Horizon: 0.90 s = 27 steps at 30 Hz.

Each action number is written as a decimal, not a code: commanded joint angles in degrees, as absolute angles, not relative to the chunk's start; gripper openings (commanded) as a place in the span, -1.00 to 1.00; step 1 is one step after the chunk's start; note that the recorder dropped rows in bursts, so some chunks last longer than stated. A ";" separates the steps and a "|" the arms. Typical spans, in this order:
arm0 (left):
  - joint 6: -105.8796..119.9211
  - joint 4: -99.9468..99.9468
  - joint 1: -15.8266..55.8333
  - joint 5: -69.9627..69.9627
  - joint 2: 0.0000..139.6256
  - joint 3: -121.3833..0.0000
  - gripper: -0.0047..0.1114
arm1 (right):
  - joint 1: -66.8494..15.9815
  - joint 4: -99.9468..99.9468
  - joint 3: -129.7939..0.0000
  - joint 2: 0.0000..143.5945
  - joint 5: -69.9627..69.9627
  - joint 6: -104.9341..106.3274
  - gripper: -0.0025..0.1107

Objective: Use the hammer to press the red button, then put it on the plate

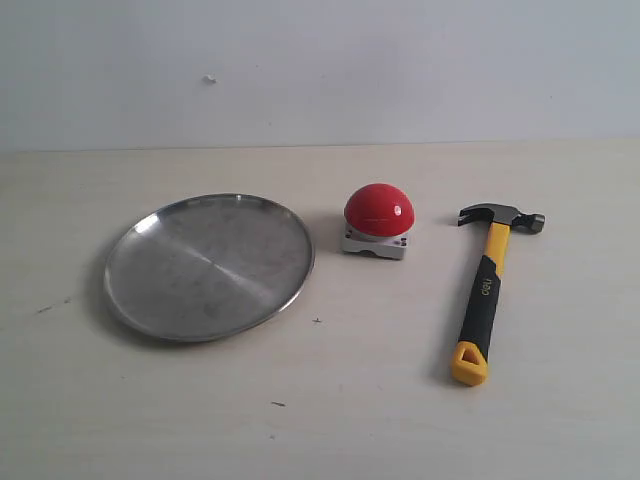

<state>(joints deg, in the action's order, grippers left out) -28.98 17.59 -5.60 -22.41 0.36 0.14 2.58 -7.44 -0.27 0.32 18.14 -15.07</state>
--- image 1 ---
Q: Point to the yellow black claw hammer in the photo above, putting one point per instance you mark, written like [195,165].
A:
[469,363]

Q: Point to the red dome push button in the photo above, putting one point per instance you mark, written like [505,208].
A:
[378,218]

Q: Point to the round stainless steel plate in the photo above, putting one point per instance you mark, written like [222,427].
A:
[208,267]

